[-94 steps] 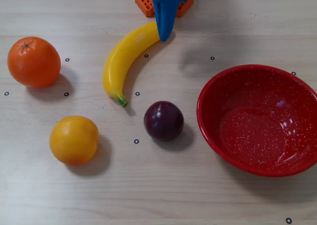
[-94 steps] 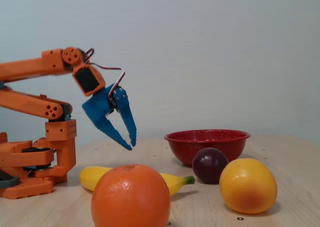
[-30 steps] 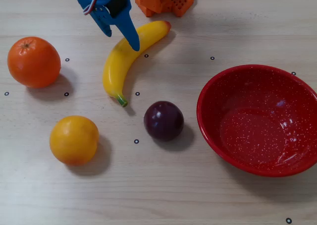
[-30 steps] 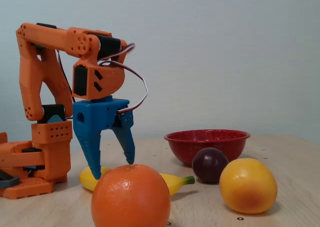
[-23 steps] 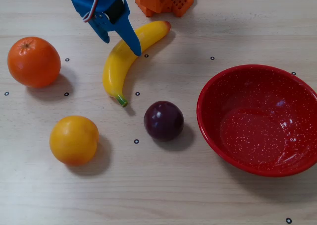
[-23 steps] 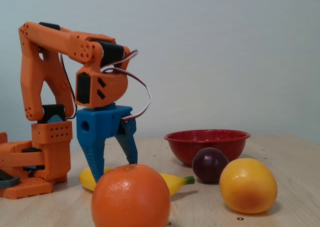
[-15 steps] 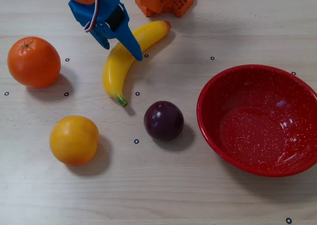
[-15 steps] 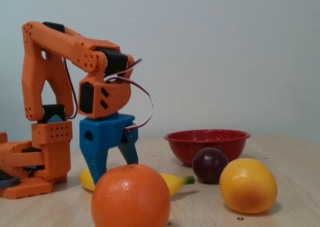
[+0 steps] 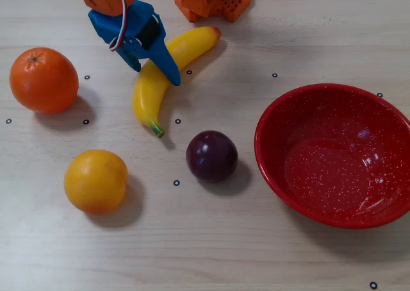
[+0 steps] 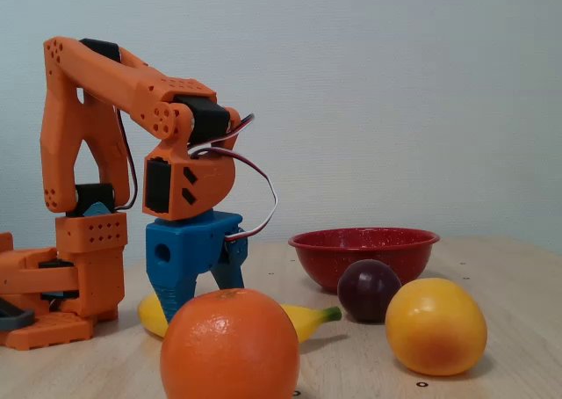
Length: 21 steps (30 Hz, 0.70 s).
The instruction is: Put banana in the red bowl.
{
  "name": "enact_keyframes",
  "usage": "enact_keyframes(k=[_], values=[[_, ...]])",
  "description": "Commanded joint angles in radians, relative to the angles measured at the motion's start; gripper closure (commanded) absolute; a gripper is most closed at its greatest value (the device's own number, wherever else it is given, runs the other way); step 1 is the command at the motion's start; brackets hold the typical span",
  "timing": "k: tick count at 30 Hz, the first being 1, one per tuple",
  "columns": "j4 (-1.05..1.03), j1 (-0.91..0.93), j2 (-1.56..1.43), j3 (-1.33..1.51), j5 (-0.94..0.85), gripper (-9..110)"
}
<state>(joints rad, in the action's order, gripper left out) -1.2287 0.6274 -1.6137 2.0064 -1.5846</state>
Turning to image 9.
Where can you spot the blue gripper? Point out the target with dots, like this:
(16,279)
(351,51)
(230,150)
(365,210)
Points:
(125,28)

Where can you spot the yellow banana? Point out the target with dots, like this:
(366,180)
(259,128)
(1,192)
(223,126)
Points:
(147,98)

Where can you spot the orange robot base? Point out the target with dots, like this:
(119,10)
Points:
(237,5)

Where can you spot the red speckled bowl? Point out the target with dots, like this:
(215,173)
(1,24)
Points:
(333,175)

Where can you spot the orange fruit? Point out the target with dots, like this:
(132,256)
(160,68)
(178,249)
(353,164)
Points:
(43,79)

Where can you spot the dark purple plum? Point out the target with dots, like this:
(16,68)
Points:
(211,156)

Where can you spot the yellow round fruit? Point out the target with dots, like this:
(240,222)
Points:
(95,182)

